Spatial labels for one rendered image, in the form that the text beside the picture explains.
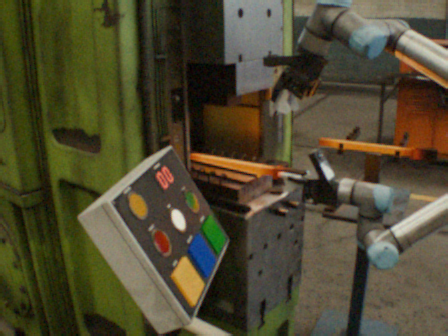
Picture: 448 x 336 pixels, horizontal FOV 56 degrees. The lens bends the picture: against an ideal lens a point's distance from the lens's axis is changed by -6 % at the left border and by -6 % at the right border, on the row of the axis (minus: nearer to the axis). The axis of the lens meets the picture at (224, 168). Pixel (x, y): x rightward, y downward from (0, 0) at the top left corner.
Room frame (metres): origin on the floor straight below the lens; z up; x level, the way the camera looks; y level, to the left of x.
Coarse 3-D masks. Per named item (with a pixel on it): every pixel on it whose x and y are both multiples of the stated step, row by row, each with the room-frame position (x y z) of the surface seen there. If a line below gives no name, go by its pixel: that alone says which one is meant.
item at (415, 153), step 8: (320, 144) 1.62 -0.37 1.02; (328, 144) 1.61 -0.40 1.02; (336, 144) 1.59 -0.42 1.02; (344, 144) 1.58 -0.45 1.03; (352, 144) 1.57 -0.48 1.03; (360, 144) 1.55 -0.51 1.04; (368, 144) 1.55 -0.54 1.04; (376, 144) 1.55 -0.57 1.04; (376, 152) 1.52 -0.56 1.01; (384, 152) 1.51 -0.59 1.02; (392, 152) 1.50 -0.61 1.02; (400, 152) 1.48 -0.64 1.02; (408, 152) 1.47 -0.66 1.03; (416, 152) 1.46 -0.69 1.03; (424, 152) 1.45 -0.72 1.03; (432, 152) 1.44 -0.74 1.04; (424, 160) 1.44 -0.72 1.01; (432, 160) 1.43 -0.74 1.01
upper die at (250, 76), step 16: (192, 64) 1.39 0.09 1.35; (208, 64) 1.35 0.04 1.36; (240, 64) 1.30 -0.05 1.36; (256, 64) 1.36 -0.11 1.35; (192, 80) 1.39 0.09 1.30; (208, 80) 1.35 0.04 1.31; (224, 80) 1.31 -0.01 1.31; (240, 80) 1.30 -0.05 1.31; (256, 80) 1.36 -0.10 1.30; (272, 80) 1.44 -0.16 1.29
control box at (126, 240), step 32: (160, 160) 0.94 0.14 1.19; (128, 192) 0.77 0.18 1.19; (160, 192) 0.86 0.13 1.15; (192, 192) 0.98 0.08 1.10; (96, 224) 0.71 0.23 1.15; (128, 224) 0.71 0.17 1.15; (160, 224) 0.79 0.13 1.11; (192, 224) 0.89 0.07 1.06; (128, 256) 0.70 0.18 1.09; (160, 256) 0.72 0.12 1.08; (128, 288) 0.70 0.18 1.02; (160, 288) 0.68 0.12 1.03; (160, 320) 0.68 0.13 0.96
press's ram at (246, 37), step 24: (192, 0) 1.31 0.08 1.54; (216, 0) 1.26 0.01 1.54; (240, 0) 1.30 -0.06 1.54; (264, 0) 1.40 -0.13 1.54; (192, 24) 1.32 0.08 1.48; (216, 24) 1.26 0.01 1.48; (240, 24) 1.30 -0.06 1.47; (264, 24) 1.40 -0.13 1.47; (192, 48) 1.32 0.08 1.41; (216, 48) 1.26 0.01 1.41; (240, 48) 1.30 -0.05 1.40; (264, 48) 1.40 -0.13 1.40
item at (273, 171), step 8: (208, 160) 1.50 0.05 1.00; (216, 160) 1.48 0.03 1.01; (224, 160) 1.46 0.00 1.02; (232, 160) 1.46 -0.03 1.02; (240, 168) 1.41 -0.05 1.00; (248, 168) 1.39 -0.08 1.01; (256, 168) 1.37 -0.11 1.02; (264, 168) 1.35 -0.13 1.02; (272, 168) 1.34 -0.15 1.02; (280, 168) 1.33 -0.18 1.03; (288, 168) 1.32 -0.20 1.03; (272, 176) 1.32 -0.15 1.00
